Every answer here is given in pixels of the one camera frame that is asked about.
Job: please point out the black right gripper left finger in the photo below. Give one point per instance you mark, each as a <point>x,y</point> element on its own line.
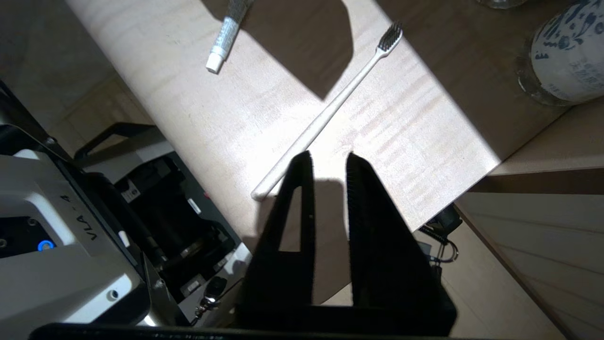
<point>283,283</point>

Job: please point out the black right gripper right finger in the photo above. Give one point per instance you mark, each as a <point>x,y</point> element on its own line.
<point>391,274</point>

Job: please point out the white toothbrush dark bristles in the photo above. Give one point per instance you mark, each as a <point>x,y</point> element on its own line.
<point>330,111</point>

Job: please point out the white black robot chassis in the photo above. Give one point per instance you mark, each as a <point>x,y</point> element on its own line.
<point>56,283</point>

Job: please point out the small white toothpaste tube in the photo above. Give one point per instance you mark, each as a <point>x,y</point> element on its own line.
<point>226,38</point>

